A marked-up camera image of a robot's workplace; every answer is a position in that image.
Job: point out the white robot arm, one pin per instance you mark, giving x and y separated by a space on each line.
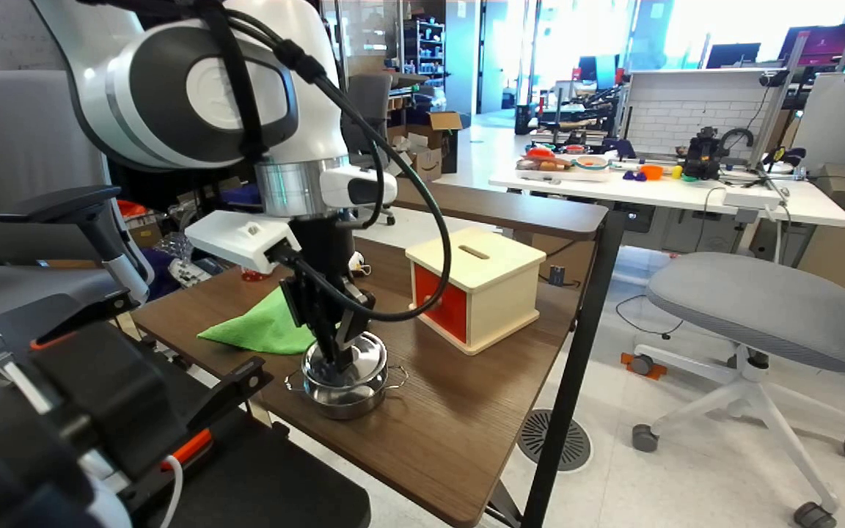
218 87

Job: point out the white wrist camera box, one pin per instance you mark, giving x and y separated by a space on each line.
242 240

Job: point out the wooden box with red drawer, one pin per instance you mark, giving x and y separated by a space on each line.
492 291

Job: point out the small white figurine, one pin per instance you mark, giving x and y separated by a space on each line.
357 263

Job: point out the grey office chair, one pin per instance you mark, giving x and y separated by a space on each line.
762 308
64 244

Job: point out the black equipment in foreground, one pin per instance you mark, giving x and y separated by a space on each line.
98 432

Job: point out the silver pot lid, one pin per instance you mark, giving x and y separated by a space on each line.
362 360

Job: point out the grey office chair right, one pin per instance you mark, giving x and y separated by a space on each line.
762 308

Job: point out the green cloth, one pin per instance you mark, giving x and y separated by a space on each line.
269 328

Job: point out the grey office chair left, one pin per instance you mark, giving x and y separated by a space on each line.
64 244

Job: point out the white desk with clutter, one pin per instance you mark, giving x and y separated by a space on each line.
670 109

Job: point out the grey chair in background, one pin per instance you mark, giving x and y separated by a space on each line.
369 94

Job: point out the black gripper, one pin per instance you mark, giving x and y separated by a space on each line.
316 291

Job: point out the silver pot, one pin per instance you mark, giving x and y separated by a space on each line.
347 404

